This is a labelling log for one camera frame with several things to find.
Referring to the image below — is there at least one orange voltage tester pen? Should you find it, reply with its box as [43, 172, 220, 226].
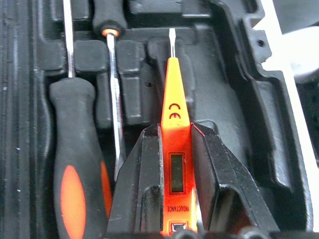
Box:
[159, 27, 200, 236]

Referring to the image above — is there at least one slim black-handled screwdriver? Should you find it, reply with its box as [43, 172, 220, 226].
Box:
[92, 0, 128, 182]

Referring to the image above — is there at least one large black orange-handled screwdriver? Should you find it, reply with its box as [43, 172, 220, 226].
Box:
[48, 0, 113, 239]

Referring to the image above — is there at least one black plastic tool case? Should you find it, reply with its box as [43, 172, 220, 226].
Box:
[0, 0, 317, 239]

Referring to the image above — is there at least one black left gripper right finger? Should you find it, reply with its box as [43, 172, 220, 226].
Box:
[190, 122, 280, 234]

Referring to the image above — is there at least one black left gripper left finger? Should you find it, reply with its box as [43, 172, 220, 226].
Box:
[106, 123, 165, 234]

